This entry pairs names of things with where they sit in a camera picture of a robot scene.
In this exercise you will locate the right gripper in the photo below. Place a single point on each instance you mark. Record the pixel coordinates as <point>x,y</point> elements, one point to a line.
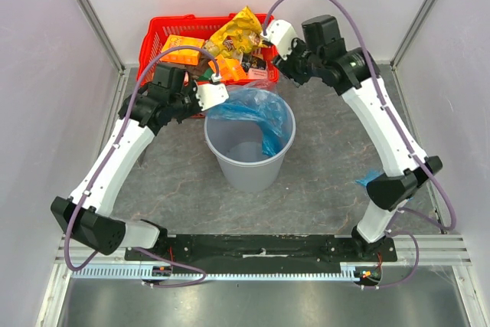
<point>285,70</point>

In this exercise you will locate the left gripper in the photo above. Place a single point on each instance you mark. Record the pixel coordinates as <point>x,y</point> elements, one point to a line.
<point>191,89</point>

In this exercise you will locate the torn blue trash bag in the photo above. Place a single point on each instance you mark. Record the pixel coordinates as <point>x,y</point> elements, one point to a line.
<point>257,102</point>

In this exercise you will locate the grey plastic trash bin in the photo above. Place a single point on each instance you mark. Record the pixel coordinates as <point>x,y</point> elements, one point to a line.
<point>238,149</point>

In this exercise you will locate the blue trash bag roll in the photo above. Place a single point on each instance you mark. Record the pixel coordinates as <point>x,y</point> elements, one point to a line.
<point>365,179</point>

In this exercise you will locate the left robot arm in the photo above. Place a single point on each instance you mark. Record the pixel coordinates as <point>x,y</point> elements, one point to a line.
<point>85,215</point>

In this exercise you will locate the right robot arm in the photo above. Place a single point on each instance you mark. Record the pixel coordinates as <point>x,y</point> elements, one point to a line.
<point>321,53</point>

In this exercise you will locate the green packet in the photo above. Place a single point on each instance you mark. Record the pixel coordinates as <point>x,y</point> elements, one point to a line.
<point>206,75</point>

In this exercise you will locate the small orange carton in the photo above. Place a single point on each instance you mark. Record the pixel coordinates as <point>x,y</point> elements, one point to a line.
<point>230,69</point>

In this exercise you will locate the yellow chips bag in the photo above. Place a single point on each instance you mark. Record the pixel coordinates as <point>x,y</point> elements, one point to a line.
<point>241,35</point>

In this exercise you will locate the red plastic shopping basket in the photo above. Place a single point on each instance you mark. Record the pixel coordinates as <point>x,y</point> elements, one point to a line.
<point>196,27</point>

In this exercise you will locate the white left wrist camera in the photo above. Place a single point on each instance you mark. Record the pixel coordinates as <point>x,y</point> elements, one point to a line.
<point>211,93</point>

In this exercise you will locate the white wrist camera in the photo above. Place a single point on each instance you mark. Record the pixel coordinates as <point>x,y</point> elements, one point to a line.
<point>280,34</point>
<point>211,93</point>

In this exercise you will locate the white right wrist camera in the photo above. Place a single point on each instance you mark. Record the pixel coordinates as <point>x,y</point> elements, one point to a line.
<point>280,34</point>

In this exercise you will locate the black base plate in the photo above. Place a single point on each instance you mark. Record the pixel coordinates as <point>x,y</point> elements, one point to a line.
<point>269,253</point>

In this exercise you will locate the grey slotted cable duct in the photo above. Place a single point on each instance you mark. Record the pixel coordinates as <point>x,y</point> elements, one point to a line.
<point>155,273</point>

